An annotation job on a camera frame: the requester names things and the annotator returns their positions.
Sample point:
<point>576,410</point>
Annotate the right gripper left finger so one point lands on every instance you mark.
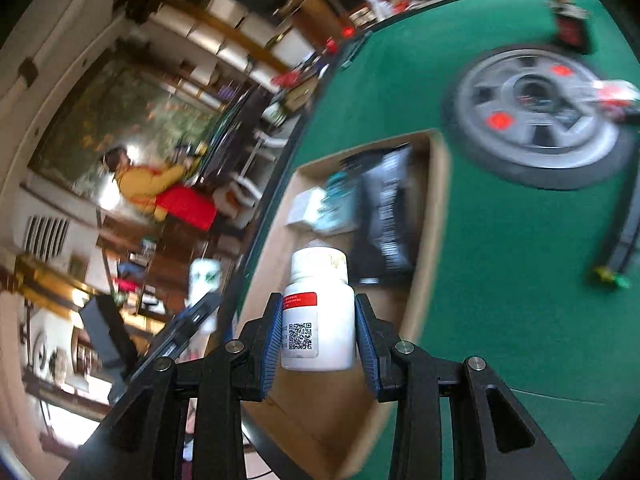
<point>142,436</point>

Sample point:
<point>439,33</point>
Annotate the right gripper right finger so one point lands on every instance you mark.
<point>493,436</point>

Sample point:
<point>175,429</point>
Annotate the black marker green end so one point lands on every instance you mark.
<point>613,270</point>

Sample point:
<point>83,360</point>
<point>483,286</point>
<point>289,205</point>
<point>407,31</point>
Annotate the white pill bottle red label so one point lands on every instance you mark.
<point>318,313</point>

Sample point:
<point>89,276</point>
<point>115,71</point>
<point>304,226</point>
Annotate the black foil pouch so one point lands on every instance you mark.
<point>382,252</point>

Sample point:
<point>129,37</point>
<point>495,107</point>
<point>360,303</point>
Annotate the clear packet with red item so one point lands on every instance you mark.
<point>618,100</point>

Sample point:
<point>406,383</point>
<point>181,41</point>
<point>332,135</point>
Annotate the white bottle green label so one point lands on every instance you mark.
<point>205,278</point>

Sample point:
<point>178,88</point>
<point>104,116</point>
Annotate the person in yellow jacket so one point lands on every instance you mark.
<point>159,192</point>

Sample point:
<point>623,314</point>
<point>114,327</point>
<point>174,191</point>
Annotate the white charger box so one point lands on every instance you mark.
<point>305,209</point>

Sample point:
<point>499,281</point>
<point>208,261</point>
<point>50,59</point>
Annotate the teal tissue packet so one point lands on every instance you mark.
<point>337,210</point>

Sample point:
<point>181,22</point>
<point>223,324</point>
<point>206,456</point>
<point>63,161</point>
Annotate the round grey table centre panel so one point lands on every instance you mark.
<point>522,113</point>

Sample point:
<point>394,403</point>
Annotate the black ink bottle with cork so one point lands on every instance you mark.
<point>572,31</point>

